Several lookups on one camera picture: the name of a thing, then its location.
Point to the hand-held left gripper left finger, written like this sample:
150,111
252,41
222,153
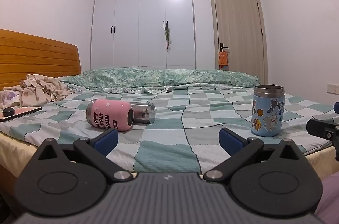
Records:
107,140

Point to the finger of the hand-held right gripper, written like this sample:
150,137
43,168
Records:
336,107
319,128

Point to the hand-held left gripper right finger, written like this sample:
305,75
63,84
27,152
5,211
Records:
230,139

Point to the pink cup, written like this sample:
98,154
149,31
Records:
108,115

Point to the stainless steel cup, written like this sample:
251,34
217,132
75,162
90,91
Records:
144,113

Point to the blue cartoon sticker cup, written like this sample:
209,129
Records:
267,112

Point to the checkered green bed sheet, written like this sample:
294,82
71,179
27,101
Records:
169,144

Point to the person's pink clothing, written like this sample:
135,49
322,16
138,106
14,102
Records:
329,200

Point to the green floral quilt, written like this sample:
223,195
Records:
159,78

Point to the orange hanging tag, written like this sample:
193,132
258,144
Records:
223,58

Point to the crumpled beige patterned clothing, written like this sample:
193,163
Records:
39,89

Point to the pink flat book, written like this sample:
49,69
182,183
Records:
25,110

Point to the beige mattress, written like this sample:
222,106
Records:
14,148

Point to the small black round object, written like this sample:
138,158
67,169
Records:
8,111

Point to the beige wooden door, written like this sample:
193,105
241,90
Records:
238,33

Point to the wooden headboard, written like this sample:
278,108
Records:
37,60

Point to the purple patterned pillow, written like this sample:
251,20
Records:
8,98

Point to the green hanging ornament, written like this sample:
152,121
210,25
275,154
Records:
167,34

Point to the white wardrobe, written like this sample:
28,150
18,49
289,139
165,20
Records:
143,22

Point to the wall switch plate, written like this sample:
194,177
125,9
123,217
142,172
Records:
333,88

